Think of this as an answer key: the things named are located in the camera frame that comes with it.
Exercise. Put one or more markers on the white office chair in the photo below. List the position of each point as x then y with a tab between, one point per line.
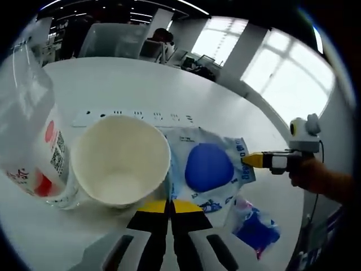
152	50

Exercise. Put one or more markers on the blue face mask packet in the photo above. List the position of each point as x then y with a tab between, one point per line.
208	166

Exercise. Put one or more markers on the blue tissue packet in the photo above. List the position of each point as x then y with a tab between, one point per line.
253	228

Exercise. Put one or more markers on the grey mesh office chair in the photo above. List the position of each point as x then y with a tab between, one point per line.
112	39

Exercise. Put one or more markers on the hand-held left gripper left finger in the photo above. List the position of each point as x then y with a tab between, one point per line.
146	226

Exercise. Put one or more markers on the bright window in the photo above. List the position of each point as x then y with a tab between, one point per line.
293	73
220	39

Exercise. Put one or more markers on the white paper cup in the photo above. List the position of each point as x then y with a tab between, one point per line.
118	158

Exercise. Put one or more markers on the clear plastic water bottle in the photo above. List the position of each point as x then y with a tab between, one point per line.
28	113

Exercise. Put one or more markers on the white table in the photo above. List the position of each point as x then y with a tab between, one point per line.
141	84

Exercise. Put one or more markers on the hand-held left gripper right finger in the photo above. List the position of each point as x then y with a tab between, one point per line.
191	226

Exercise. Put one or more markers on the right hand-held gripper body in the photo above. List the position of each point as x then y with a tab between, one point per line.
306	135

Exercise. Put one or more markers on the white power strip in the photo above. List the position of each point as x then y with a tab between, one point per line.
169	117

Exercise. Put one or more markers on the person's right hand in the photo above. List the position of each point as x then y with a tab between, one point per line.
306	175

